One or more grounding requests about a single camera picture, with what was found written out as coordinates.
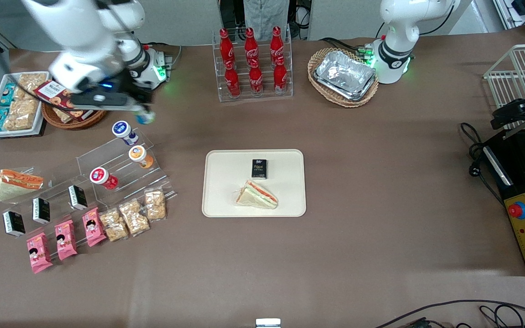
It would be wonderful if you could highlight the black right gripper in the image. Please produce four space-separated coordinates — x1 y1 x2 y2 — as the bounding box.
108 72 156 120

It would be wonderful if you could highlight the black power cable with plug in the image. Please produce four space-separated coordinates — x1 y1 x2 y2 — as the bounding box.
460 122 505 206

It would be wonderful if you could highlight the clear acrylic stepped gum stand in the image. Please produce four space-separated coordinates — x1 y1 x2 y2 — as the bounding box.
76 128 177 208

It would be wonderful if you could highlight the clear acrylic stepped box stand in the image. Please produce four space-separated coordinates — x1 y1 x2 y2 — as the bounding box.
0 166 101 238

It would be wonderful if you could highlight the standing person body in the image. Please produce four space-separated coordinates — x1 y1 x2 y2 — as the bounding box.
243 0 290 30

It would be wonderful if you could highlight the wrapped triangle sandwich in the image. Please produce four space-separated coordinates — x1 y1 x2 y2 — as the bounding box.
235 179 279 210
0 169 45 202

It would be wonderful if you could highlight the silver foil container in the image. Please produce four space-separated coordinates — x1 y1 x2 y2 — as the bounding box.
316 50 376 94
314 73 377 102

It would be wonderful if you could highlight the black machine housing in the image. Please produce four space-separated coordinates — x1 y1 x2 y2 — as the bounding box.
482 129 525 277

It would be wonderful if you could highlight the red cap gum bottle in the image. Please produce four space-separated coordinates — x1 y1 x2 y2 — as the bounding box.
89 167 119 190

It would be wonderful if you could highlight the oval light wicker basket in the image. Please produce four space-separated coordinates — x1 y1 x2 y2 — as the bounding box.
308 47 380 108

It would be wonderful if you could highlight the clear nut cracker packet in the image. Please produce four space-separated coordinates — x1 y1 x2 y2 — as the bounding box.
4 98 39 132
15 73 48 101

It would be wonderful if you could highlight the clear peanut brittle packet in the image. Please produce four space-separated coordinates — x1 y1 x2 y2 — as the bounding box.
144 188 168 221
118 199 150 236
99 208 129 242

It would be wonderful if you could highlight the round brown wicker basket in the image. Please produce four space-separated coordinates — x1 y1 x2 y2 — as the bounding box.
41 101 109 131

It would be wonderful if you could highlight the black left arm base cable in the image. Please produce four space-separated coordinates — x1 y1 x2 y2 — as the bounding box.
319 37 375 58

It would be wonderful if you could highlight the blue cap gum bottle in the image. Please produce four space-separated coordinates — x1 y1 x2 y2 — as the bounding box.
112 120 139 145

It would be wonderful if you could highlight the aluminium frame shelf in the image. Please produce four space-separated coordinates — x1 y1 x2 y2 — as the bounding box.
493 0 525 38

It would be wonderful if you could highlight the pink snack packet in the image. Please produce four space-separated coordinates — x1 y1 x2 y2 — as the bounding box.
54 220 78 261
82 207 107 247
26 232 54 274

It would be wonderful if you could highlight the red cookie box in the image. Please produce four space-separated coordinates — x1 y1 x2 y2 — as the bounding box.
34 81 94 120

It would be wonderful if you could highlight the orange cap gum bottle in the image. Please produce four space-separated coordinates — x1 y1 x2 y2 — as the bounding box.
129 145 154 169

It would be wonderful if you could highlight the cream plastic serving tray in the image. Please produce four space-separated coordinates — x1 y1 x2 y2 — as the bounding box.
202 149 307 218

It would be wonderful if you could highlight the red cola bottle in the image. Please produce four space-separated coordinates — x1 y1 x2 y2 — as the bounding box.
224 60 241 97
273 56 288 92
244 27 260 67
269 26 285 65
219 28 236 69
248 58 264 95

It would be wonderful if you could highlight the clear acrylic bottle rack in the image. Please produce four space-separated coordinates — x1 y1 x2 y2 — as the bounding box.
211 24 294 102

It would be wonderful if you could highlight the white wire rack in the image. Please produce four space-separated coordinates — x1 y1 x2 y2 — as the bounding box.
483 43 525 139

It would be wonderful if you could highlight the black hanging cable bundle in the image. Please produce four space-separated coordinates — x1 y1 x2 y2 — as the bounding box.
288 0 311 40

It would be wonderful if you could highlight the looped black cable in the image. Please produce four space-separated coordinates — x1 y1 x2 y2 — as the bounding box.
479 304 525 328

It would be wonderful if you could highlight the long black cable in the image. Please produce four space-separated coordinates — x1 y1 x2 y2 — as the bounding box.
374 299 525 328

